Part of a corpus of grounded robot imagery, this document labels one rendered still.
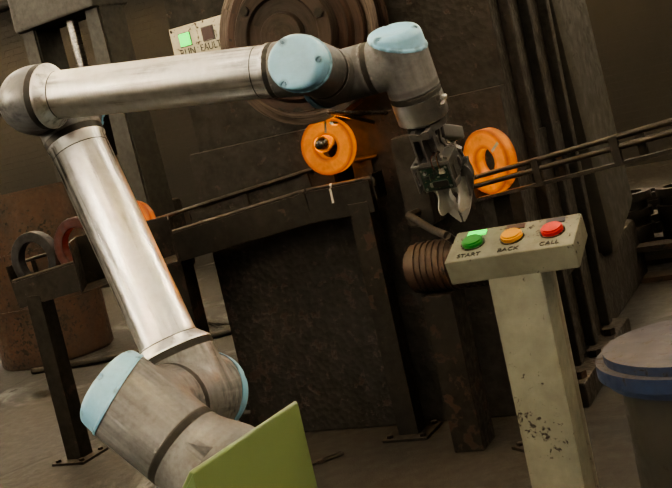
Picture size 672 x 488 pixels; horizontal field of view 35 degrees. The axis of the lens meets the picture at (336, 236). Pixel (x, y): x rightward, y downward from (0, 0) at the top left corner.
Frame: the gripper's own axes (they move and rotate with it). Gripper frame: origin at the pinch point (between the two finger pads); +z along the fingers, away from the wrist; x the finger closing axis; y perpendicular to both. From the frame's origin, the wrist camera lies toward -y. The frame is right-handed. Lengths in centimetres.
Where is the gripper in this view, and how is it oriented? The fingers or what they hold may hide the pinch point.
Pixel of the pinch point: (462, 212)
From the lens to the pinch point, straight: 193.3
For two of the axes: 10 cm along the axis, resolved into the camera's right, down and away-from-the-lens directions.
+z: 3.5, 8.5, 4.0
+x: 8.8, -1.5, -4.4
